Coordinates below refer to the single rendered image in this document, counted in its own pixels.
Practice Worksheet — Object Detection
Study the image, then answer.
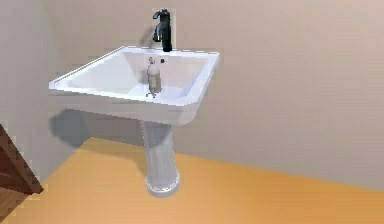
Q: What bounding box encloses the beige soap bottle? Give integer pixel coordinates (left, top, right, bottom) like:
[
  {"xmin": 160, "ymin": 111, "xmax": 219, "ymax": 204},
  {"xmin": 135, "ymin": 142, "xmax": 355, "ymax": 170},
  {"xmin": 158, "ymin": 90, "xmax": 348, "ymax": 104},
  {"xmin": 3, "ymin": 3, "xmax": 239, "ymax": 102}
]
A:
[{"xmin": 145, "ymin": 56, "xmax": 163, "ymax": 99}]

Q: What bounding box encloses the black sink faucet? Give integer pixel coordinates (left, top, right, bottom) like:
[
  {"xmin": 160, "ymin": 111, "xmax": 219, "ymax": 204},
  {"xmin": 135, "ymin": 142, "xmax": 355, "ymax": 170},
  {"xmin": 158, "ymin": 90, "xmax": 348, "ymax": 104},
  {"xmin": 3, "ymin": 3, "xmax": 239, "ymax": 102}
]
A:
[{"xmin": 152, "ymin": 8, "xmax": 174, "ymax": 53}]

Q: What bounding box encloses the brown wooden furniture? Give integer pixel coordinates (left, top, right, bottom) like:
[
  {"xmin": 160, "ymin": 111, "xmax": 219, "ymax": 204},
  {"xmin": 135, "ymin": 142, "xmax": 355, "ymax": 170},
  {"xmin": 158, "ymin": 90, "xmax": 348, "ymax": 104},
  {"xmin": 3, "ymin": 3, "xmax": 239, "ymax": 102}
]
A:
[{"xmin": 0, "ymin": 123, "xmax": 45, "ymax": 196}]

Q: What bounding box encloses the white pedestal sink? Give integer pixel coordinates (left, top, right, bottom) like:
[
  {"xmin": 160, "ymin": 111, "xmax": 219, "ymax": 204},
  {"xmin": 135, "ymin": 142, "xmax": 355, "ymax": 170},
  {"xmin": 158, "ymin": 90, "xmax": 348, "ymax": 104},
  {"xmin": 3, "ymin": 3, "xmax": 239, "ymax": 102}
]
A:
[{"xmin": 48, "ymin": 45, "xmax": 221, "ymax": 199}]

